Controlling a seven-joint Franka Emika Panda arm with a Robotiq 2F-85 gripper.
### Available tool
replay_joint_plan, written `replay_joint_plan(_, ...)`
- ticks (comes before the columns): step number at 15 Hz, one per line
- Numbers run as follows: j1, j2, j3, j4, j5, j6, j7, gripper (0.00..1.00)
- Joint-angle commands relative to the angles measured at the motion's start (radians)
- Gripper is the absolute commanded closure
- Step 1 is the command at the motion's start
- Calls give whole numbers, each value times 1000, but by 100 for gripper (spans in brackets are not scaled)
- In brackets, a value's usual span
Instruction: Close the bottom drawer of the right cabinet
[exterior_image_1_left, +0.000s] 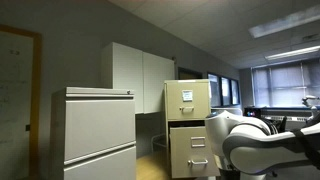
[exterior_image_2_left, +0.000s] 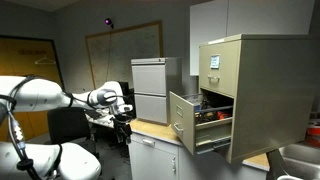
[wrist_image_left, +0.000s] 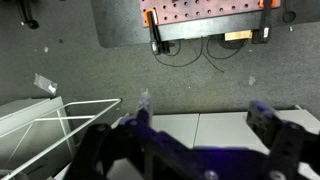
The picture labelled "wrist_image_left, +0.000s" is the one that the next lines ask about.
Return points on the white flat-top cabinet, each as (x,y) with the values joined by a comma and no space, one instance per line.
(220,128)

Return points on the reddish perforated table board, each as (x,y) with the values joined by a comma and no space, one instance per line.
(206,9)

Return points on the orange black bar clamp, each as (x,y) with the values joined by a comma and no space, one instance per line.
(265,26)
(154,33)

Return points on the black chair leg with caster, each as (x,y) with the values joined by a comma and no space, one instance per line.
(30,20)

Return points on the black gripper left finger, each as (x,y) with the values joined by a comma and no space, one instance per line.
(120,146)

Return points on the black round foot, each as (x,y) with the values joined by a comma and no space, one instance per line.
(288,16)

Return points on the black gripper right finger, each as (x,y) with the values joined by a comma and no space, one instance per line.
(286,143)

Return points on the small grey paper scrap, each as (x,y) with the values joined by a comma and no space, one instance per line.
(252,80)

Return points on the clear plastic bag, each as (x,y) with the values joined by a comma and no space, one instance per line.
(45,84)

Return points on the black table frame beam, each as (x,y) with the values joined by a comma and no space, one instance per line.
(213,27)

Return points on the small wooden block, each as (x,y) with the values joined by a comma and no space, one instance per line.
(238,35)

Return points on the orange pegboard workbench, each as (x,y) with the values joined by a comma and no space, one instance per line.
(120,23)

